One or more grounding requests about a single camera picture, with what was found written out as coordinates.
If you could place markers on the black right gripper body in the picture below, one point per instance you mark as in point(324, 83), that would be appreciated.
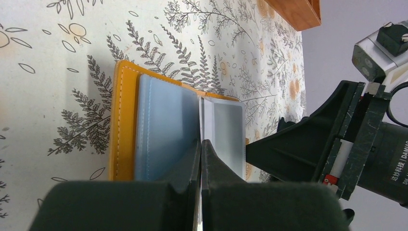
point(374, 151)

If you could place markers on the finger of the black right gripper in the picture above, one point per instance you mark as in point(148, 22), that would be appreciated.
point(300, 151)

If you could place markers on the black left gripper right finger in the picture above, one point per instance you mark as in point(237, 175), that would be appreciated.
point(232, 204)

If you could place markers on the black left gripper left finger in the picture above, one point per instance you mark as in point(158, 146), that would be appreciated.
point(167, 204)

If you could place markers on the yellow leather card holder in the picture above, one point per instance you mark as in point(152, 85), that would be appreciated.
point(156, 119)

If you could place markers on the black cloth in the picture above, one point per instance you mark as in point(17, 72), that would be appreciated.
point(287, 122)

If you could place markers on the orange wooden divided tray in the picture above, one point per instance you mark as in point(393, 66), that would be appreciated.
point(300, 14)

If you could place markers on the floral patterned table mat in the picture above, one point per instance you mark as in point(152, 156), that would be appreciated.
point(57, 60)

